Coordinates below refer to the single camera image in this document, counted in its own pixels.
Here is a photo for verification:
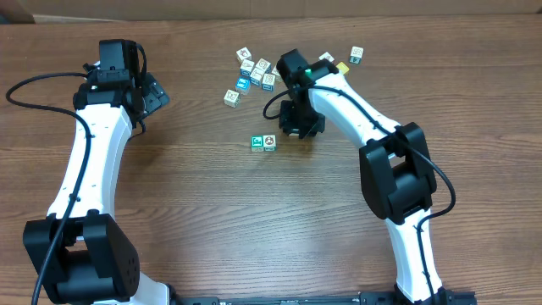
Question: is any wooden block soccer ball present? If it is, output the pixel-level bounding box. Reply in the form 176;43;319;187
263;135;277;152

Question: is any wooden block green letter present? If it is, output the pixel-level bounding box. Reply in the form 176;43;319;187
251;136;264;152

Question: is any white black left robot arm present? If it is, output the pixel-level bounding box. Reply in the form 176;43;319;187
23;40;179;304

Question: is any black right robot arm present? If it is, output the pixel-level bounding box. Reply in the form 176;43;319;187
274;49;451;304

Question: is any wooden block tan picture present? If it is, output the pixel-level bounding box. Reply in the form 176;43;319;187
271;66;283;82

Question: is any wooden block blue letter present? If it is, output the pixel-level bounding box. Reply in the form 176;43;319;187
262;74;276;92

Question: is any wooden block blue edge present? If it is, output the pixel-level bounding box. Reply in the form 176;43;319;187
255;58;272;74

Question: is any blue top wooden block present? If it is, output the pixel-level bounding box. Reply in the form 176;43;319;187
235;77;251;95

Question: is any yellow top wooden block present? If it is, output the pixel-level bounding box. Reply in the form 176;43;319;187
336;62;350;75

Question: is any wooden block red side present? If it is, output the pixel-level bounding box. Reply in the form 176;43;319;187
318;52;335;63

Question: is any wooden block tan drawing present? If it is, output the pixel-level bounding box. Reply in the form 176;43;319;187
224;90;241;108

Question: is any wooden block blue side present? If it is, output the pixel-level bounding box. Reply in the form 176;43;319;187
240;58;255;77

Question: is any wooden block red picture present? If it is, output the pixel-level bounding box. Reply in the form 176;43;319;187
235;47;252;64

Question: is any wooden block green four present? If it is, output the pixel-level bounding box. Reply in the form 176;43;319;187
349;46;364;64

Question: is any brown cardboard backdrop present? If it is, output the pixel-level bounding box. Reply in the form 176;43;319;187
1;0;541;23

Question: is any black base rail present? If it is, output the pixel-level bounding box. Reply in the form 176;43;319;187
172;290;478;305

